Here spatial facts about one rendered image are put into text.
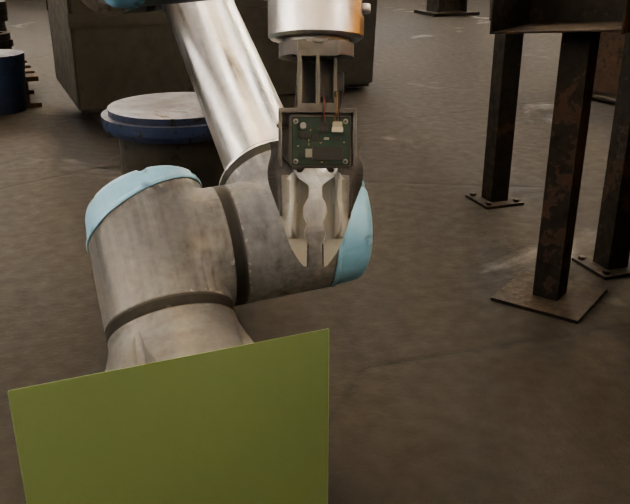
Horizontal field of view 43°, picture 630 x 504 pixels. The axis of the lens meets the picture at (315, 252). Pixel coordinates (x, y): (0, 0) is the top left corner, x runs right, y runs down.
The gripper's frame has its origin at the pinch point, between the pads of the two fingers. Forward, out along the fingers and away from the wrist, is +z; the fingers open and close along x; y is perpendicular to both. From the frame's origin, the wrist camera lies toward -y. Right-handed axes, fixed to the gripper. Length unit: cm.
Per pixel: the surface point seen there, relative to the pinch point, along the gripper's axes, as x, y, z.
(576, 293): 63, -99, 22
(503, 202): 62, -162, 5
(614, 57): 159, -324, -59
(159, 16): -55, -243, -64
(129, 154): -36, -89, -10
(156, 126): -29, -82, -15
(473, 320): 37, -88, 26
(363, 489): 8, -35, 40
